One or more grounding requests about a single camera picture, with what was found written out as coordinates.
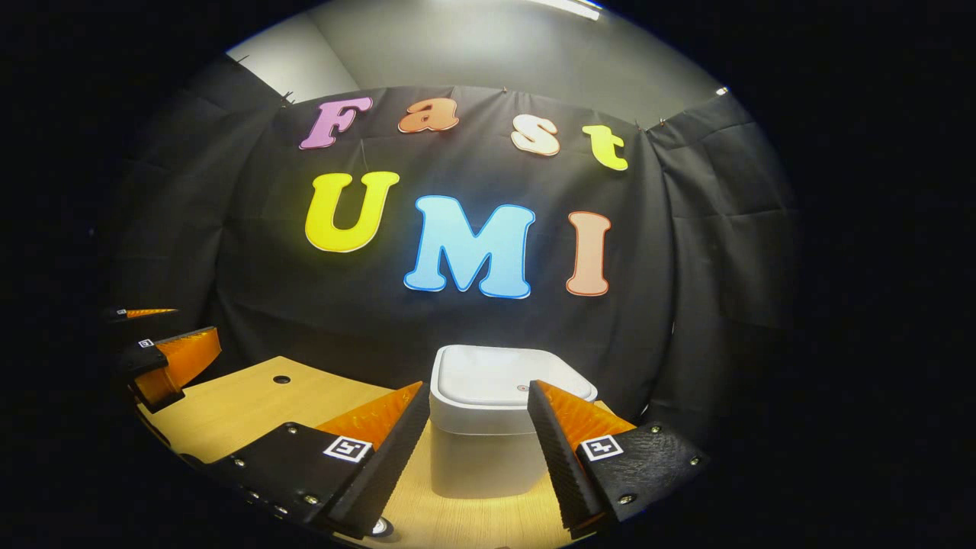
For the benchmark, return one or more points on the black backdrop cloth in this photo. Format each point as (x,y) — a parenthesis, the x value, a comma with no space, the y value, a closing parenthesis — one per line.
(267,305)

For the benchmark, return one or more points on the small round silver disc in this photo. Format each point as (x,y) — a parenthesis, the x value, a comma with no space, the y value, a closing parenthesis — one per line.
(380,526)

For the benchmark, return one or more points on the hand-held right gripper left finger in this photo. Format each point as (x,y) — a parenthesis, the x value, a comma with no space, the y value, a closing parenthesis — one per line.
(385,473)

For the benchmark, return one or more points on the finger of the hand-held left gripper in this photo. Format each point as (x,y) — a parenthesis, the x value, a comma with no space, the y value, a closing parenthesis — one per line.
(145,313)
(183,358)

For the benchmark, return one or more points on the wooden desktop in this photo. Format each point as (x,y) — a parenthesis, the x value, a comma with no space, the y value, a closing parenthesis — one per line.
(244,404)

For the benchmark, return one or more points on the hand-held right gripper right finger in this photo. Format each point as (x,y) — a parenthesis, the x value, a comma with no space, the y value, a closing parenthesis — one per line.
(564,465)

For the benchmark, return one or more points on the white desktop garbage bin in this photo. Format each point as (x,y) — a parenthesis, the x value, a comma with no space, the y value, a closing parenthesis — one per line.
(480,381)

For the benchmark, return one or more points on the long ceiling light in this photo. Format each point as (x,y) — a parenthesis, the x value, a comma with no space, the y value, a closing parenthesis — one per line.
(568,8)

